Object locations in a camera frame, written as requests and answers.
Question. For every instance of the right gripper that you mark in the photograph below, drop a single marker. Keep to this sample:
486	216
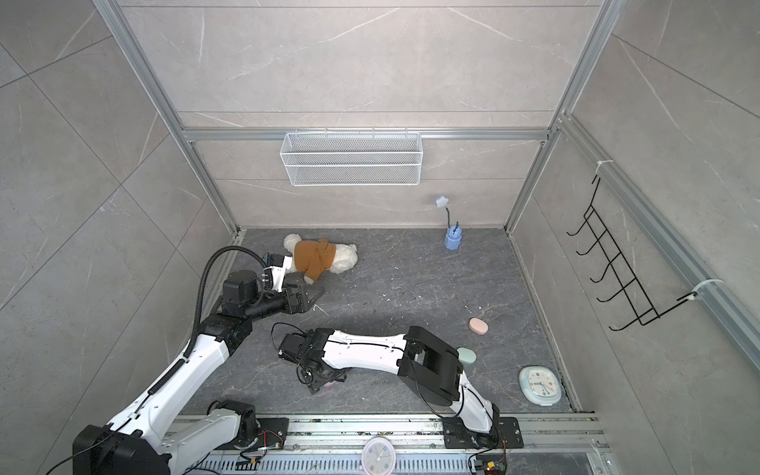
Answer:
312	382

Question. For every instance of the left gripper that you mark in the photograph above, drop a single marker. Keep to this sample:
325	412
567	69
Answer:
302	306

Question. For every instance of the mint green charging case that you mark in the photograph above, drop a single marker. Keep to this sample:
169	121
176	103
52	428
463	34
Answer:
466	356

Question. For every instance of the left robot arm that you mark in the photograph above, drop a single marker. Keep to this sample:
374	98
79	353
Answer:
135	441

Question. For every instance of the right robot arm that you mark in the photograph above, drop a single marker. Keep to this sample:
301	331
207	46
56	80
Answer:
426	364

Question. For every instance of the white plush dog brown shirt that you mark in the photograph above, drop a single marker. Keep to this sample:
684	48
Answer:
313	258

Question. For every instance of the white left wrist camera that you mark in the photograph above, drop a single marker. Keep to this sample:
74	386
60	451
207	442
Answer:
275	269

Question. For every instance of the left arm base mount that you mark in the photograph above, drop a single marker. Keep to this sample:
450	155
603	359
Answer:
266	433

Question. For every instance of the white wire wall basket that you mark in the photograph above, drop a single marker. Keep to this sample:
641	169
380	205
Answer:
353	158

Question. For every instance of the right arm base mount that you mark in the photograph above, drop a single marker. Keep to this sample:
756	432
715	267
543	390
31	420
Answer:
457	436

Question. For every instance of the black wall hook rack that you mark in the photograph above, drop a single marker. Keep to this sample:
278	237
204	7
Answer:
618	269

